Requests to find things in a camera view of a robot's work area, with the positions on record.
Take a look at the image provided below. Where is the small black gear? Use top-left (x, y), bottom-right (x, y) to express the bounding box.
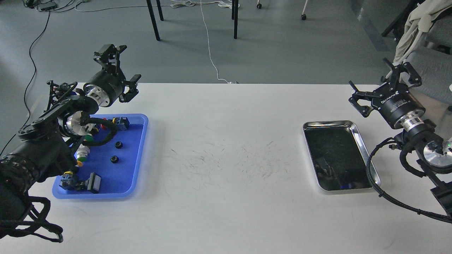
top-left (110, 155), bottom-right (119, 164)
top-left (114, 141), bottom-right (123, 149)

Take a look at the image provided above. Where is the red emergency stop button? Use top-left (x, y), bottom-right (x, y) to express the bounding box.
top-left (101, 116), bottom-right (130, 132)

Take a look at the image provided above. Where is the black table leg right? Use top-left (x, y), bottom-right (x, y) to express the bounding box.
top-left (231, 0), bottom-right (239, 39)

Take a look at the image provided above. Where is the yellow ring selector switch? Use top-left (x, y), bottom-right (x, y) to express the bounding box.
top-left (75, 145), bottom-right (90, 167)

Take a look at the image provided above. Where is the black table leg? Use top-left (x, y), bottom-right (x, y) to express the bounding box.
top-left (146, 0), bottom-right (164, 41)
top-left (231, 0), bottom-right (239, 39)

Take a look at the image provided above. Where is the black floor cable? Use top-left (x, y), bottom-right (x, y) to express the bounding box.
top-left (0, 0), bottom-right (76, 156)

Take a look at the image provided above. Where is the blue plastic tray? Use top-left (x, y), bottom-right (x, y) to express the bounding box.
top-left (52, 114), bottom-right (148, 199)

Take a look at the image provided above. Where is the white square push button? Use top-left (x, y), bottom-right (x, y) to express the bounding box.
top-left (86, 173), bottom-right (102, 194)

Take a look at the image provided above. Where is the beige cloth on chair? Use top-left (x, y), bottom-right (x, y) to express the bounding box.
top-left (392, 0), bottom-right (452, 66)

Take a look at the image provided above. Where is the blue black switch block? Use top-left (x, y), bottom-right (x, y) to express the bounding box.
top-left (59, 171), bottom-right (86, 191)

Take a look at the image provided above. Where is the black table leg left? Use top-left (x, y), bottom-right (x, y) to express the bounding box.
top-left (146, 0), bottom-right (164, 41)

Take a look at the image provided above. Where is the white floor cable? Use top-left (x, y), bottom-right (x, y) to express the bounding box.
top-left (169, 0), bottom-right (240, 84)

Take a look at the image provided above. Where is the silver metal tray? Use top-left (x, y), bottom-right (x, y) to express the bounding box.
top-left (302, 120), bottom-right (381, 194)

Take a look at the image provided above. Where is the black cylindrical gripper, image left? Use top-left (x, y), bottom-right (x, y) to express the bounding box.
top-left (83, 44), bottom-right (142, 107)

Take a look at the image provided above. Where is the grey office chair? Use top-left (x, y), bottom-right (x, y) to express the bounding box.
top-left (385, 7), bottom-right (451, 110)

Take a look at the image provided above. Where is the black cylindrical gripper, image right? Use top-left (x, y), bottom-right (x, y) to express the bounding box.
top-left (348, 58), bottom-right (426, 129)

